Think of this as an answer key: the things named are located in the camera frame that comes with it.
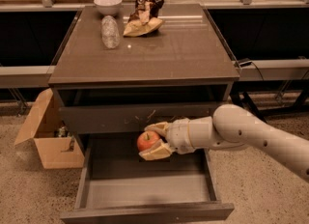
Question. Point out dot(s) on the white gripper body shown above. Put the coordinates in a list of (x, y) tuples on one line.
[(178, 135)]

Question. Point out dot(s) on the dark grey drawer cabinet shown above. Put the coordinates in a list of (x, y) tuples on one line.
[(182, 61)]

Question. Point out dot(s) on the black wheeled stand leg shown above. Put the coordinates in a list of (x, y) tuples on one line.
[(245, 101)]

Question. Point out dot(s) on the red apple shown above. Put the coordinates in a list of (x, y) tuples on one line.
[(146, 140)]

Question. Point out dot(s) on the open lower drawer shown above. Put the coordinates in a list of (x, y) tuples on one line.
[(117, 186)]

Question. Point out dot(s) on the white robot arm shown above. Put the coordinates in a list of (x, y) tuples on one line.
[(229, 127)]

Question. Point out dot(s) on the white ceramic bowl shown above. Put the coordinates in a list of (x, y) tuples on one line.
[(108, 7)]

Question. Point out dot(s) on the brown crumpled chip bag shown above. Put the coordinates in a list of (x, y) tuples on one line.
[(144, 19)]

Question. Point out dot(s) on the open cardboard box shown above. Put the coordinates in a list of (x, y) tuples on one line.
[(44, 126)]

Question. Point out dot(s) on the clear plastic water bottle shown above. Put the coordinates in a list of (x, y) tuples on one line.
[(109, 32)]

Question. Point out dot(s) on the scratched upper drawer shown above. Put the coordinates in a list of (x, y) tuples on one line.
[(130, 117)]

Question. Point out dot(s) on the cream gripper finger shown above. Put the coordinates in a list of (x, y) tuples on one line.
[(160, 128), (155, 150)]

